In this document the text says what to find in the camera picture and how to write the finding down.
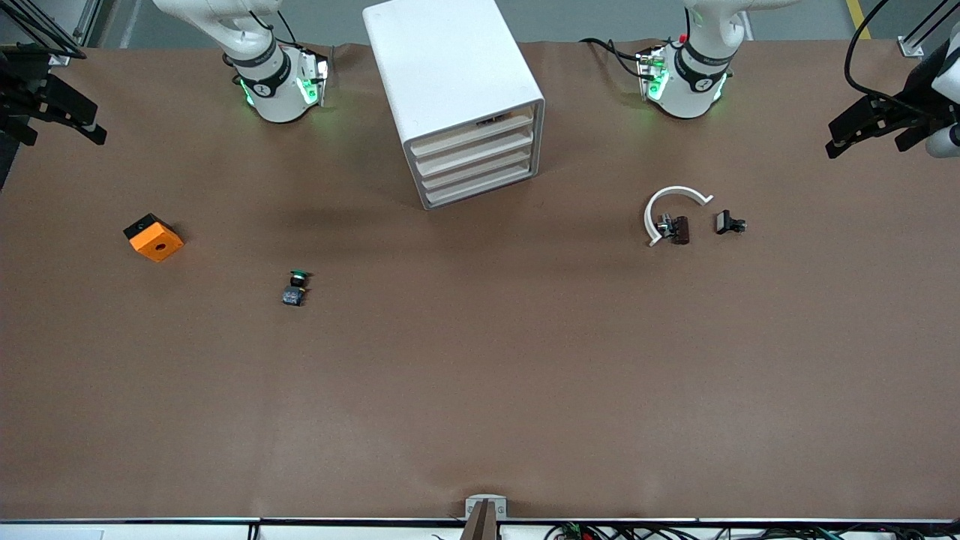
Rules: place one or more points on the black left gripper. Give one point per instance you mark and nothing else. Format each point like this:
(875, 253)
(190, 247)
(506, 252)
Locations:
(916, 92)

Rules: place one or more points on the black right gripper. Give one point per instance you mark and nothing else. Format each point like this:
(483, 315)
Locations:
(16, 95)

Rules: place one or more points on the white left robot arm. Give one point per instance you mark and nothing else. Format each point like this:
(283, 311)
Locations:
(694, 90)

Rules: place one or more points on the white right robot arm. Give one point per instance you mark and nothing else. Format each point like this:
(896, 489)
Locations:
(274, 97)

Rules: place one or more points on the green push button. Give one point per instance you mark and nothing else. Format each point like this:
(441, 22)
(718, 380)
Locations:
(295, 289)

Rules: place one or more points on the white drawer cabinet shell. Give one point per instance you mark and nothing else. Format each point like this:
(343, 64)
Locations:
(442, 67)

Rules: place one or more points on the yellow floor tape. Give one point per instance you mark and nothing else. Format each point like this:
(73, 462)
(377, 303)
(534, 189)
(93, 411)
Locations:
(859, 19)

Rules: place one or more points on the orange box with hole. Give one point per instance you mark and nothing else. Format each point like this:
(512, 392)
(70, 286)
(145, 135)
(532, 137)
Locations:
(155, 240)

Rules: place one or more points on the small black clip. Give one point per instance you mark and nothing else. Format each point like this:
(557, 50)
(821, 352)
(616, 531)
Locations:
(726, 223)

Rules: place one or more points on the white curved plastic clip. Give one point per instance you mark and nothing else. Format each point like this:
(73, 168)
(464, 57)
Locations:
(675, 189)

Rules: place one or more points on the brown block with metal clip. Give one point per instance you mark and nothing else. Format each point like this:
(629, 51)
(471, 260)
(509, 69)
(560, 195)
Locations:
(679, 229)

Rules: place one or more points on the brown paper table cover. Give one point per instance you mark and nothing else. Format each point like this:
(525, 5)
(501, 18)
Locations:
(480, 375)

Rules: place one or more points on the brown bar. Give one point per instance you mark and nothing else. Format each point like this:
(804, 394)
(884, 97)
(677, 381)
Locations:
(480, 525)

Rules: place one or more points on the aluminium frame post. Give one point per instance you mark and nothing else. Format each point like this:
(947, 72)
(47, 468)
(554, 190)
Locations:
(911, 49)
(60, 56)

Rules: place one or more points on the white table edge rail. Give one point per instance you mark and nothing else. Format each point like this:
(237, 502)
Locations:
(337, 531)

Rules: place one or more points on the grey metal bracket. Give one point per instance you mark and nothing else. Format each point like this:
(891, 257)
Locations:
(501, 510)

